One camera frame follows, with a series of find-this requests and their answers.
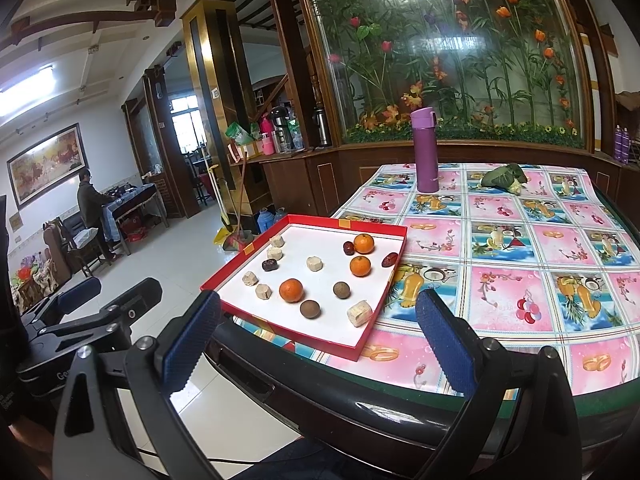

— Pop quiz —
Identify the dark date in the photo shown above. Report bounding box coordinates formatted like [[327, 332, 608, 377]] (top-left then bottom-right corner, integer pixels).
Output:
[[262, 258, 279, 272]]

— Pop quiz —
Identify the beige cake piece top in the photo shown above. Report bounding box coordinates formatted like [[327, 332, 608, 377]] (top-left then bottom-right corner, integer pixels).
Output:
[[270, 235, 284, 248]]

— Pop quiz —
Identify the orange tangerine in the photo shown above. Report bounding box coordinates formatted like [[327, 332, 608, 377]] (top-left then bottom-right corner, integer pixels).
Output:
[[279, 278, 305, 304], [352, 233, 375, 255], [349, 255, 372, 278]]

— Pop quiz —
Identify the framed wall painting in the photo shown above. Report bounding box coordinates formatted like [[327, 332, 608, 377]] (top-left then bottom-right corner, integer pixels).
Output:
[[6, 122, 88, 210]]

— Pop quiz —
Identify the purple thermos bottle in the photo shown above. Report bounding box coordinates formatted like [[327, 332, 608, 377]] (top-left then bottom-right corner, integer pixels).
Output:
[[410, 107, 439, 194]]

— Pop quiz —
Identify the small brown round fruit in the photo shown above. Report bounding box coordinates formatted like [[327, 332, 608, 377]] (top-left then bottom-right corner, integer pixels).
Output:
[[299, 300, 321, 320]]

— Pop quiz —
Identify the purple spray bottles pair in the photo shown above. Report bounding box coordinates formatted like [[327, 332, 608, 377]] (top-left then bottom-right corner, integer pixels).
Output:
[[614, 125, 630, 165]]

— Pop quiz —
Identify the beige cake piece front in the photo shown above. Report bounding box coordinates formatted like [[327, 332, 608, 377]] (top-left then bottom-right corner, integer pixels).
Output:
[[347, 300, 373, 327]]

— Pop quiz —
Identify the red gift box tray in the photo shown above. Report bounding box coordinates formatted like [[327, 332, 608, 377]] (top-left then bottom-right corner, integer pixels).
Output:
[[201, 214, 407, 361]]

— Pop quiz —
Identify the beige cake piece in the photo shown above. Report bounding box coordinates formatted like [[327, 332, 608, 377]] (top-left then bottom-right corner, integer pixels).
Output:
[[242, 271, 259, 286], [267, 246, 283, 261], [347, 300, 373, 327], [270, 235, 284, 248], [306, 256, 323, 272], [255, 284, 272, 300]]

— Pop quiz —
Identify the fruit pattern tablecloth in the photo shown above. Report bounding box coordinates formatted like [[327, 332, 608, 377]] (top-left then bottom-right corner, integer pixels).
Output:
[[239, 162, 639, 396]]

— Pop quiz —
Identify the glass flower display panel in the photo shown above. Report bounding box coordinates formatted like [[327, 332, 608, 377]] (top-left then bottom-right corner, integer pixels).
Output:
[[306, 0, 587, 148]]

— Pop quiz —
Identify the person in dark clothes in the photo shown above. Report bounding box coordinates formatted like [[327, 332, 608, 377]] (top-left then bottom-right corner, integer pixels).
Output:
[[77, 168, 118, 262]]

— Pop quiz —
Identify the green leafy cabbage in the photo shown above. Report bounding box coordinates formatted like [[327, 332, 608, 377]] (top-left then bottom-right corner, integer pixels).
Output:
[[480, 162, 528, 195]]

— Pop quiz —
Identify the wooden side cabinet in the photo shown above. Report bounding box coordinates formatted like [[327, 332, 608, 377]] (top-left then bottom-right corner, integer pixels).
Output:
[[247, 148, 358, 217]]

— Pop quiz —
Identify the red date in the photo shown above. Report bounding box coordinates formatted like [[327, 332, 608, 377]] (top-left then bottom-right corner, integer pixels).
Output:
[[343, 242, 355, 256], [382, 252, 398, 268]]

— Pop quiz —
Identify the pink bottle on cabinet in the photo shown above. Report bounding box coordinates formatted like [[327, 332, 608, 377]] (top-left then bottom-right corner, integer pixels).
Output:
[[259, 116, 277, 156]]

